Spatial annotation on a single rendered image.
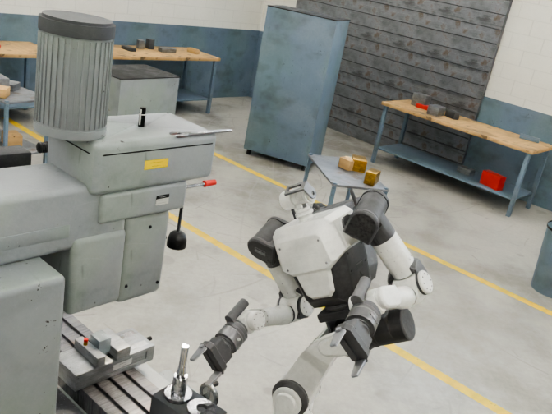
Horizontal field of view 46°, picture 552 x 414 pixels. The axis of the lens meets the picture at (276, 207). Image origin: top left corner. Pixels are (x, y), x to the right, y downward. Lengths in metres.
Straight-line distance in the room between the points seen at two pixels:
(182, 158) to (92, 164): 0.32
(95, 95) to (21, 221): 0.39
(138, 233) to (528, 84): 7.72
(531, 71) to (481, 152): 1.27
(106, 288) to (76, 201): 0.33
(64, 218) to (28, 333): 0.33
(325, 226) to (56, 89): 0.90
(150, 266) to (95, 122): 0.57
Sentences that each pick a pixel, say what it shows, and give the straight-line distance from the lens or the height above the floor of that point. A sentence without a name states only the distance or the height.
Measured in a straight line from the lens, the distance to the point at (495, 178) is 8.67.
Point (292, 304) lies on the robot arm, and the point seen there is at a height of 1.30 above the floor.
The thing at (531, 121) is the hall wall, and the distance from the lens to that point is 9.33.
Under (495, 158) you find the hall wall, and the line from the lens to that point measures 9.54.
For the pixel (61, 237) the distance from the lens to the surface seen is 1.93.
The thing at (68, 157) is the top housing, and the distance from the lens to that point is 1.98.
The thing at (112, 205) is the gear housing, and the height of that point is 1.69.
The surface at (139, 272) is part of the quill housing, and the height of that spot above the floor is 1.42.
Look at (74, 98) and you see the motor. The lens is 1.83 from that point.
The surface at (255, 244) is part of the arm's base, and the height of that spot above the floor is 1.51.
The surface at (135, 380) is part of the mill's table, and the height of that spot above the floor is 0.91.
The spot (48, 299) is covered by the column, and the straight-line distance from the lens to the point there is 1.85.
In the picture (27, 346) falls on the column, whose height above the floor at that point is 1.37.
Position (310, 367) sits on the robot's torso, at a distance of 2.35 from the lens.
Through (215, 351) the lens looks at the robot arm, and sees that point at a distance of 2.13.
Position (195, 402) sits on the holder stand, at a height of 1.11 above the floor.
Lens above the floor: 2.45
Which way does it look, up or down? 21 degrees down
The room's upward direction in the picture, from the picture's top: 11 degrees clockwise
